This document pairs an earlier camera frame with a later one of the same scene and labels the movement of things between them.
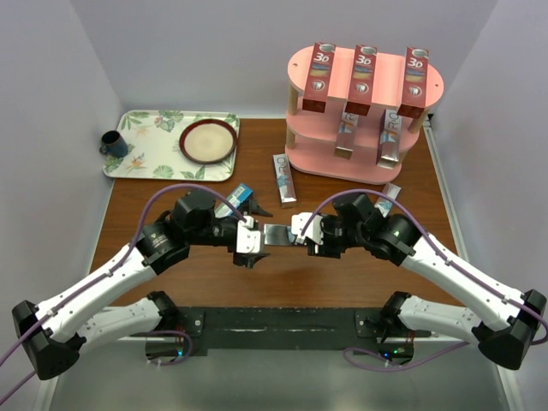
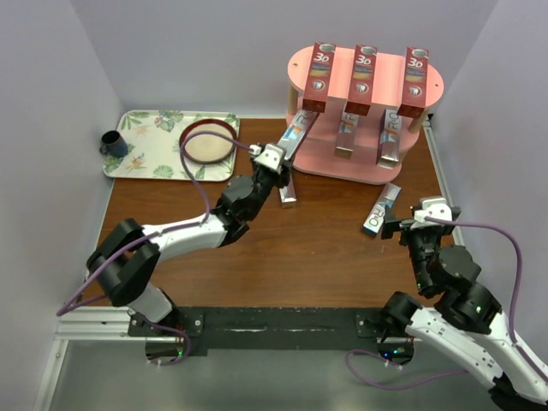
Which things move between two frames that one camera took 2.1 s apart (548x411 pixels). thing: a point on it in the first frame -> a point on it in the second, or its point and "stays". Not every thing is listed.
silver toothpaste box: [278, 235] -> [296, 132]
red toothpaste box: [414, 84] stays
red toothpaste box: [318, 77] stays
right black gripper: [325, 249] -> [394, 223]
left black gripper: [247, 259] -> [282, 176]
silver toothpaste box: [389, 141] stays
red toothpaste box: [361, 89] stays
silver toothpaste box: [284, 179] stays
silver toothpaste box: [347, 134] stays
